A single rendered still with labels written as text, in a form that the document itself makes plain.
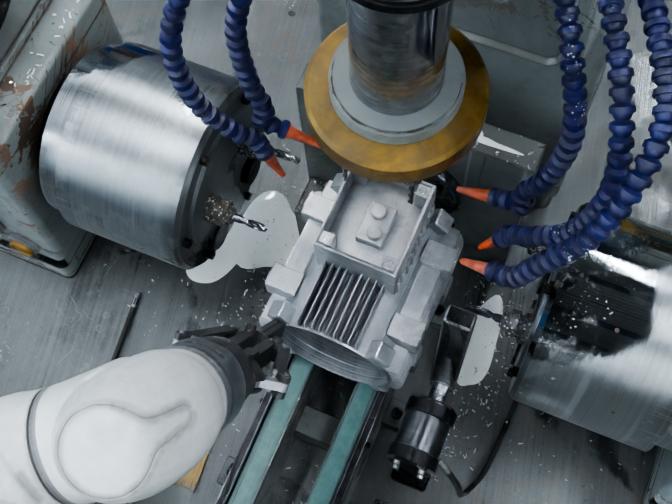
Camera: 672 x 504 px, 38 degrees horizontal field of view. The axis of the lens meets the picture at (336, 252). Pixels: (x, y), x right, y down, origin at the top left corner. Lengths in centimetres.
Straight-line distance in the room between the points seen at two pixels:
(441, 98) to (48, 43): 53
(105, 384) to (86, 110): 52
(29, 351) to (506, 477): 70
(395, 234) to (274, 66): 56
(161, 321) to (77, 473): 73
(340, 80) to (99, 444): 41
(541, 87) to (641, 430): 42
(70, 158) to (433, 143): 47
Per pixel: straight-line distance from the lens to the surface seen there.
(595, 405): 113
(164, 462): 74
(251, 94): 107
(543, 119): 128
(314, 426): 135
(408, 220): 114
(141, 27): 170
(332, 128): 94
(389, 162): 93
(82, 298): 150
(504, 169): 116
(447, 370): 112
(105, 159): 118
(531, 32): 116
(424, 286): 117
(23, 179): 128
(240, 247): 148
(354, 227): 114
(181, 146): 115
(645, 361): 109
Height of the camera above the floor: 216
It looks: 68 degrees down
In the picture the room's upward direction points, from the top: 6 degrees counter-clockwise
